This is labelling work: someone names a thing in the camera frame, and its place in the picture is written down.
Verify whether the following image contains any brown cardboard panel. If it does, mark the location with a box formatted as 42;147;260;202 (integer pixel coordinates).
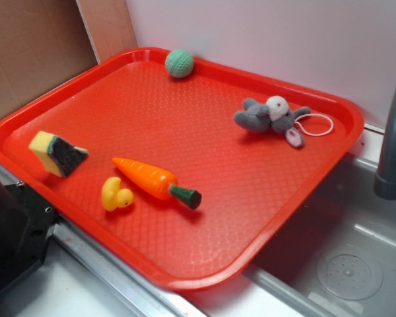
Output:
0;1;137;120

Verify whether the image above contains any red plastic tray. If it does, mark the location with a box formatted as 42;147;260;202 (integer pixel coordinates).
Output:
0;48;364;291

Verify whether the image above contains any orange toy carrot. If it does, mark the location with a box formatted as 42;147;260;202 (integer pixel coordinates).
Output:
112;157;202;210

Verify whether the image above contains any gray plush bunny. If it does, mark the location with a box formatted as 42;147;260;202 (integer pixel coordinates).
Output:
233;95;335;149

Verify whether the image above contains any green textured ball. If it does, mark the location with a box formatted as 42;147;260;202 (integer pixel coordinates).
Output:
165;50;194;79

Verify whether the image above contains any gray toy sink basin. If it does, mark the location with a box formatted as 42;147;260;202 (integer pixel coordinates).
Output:
187;155;396;316

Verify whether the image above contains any yellow rubber duck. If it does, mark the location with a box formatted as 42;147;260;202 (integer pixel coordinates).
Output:
101;177;134;211

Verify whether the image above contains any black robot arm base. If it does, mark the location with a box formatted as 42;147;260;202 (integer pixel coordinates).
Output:
0;181;55;296

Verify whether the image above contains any yellow green sponge wedge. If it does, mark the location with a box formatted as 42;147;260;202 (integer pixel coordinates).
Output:
28;131;89;178

